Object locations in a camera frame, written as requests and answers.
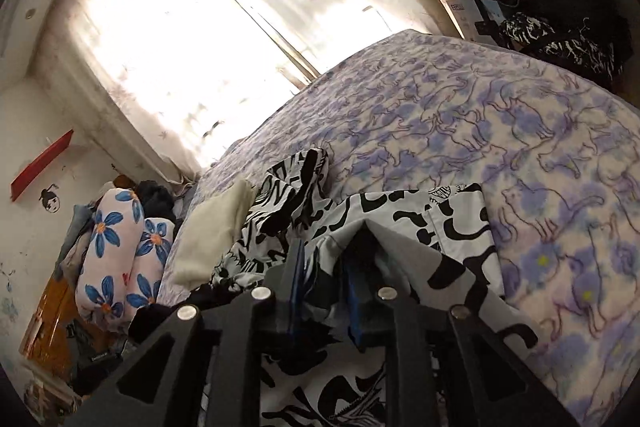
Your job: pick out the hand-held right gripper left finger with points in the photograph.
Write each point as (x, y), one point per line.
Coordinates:
(297, 292)

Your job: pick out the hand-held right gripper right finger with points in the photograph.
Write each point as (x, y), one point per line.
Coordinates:
(357, 312)

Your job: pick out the white black lettered jacket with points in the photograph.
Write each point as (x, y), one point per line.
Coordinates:
(400, 217)

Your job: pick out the grey crumpled clothes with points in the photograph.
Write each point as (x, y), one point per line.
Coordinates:
(75, 237)

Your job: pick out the dark clothes pile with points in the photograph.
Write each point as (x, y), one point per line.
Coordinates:
(155, 202)

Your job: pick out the wooden headboard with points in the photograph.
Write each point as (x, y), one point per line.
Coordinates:
(50, 322)

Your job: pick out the blue flower pillows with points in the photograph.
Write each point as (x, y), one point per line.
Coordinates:
(110, 257)

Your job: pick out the cream folded sweater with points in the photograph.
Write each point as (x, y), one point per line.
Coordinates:
(210, 232)

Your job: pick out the purple floral fleece blanket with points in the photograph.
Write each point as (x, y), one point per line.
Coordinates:
(500, 117)

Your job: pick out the white cardboard box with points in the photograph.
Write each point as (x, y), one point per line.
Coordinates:
(462, 19)

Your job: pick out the black white patterned garment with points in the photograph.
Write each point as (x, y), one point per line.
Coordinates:
(550, 42)

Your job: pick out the cartoon face wall sticker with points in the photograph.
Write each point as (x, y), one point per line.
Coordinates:
(50, 201)

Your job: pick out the red wall shelf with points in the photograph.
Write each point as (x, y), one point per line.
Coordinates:
(42, 164)

